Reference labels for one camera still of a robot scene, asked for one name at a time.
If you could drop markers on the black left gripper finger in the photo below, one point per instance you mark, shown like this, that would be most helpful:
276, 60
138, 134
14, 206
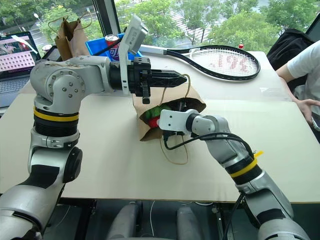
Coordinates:
165, 73
170, 82

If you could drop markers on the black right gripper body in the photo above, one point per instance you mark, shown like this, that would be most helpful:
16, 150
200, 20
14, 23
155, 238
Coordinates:
181, 105

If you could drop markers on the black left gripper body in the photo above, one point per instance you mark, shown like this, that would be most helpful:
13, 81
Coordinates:
138, 75

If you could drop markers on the green and red plush toy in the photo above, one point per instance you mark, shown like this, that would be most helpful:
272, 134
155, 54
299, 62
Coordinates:
153, 115

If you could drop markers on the brown paper bag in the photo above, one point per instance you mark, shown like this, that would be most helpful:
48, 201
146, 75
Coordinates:
70, 40
145, 117

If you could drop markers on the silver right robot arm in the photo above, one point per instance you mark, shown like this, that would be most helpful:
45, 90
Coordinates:
250, 170

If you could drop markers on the person's bare forearm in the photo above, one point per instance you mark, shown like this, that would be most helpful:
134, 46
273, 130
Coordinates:
283, 75

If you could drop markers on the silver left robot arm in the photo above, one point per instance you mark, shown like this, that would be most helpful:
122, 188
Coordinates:
62, 85

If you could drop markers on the brown paper bag standing upright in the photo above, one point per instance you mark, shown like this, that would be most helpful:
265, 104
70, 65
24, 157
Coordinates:
70, 40

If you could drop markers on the person's bare hand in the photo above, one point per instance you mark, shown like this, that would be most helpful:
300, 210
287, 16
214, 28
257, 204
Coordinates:
306, 107

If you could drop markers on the red soda can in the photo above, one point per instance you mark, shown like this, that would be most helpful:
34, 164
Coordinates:
113, 47

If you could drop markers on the blue plastic bin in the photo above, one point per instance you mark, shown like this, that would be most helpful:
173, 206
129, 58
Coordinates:
96, 47

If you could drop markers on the black tennis racket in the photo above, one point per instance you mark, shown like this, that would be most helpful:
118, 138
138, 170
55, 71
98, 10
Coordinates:
225, 75

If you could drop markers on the red bottle cap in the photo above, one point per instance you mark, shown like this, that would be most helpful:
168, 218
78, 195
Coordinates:
241, 46

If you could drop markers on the dark tablet device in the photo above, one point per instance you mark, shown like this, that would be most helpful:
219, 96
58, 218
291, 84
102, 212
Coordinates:
52, 53

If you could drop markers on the dark grey rounded robot leg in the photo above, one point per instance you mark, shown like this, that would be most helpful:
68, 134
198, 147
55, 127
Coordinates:
188, 222
125, 220

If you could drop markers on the black backpack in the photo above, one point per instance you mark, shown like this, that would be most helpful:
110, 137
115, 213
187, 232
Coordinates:
287, 47

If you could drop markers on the open laptop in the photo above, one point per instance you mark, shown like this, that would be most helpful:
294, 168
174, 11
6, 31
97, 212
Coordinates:
15, 62

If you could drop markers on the person in white t-shirt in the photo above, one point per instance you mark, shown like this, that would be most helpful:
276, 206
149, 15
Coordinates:
308, 67

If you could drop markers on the smartphone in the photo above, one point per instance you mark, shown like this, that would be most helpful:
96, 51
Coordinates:
316, 122

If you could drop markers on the dark monitor edge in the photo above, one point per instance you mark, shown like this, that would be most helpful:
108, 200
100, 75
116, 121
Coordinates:
314, 28

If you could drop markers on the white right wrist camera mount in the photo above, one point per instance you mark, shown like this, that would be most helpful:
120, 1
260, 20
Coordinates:
172, 120

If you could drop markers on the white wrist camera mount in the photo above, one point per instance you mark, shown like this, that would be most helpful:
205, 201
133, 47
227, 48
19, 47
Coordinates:
172, 120
132, 37

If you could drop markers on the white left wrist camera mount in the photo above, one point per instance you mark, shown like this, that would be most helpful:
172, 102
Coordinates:
132, 37

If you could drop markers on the black window frame post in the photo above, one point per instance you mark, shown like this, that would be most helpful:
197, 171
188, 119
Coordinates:
105, 17

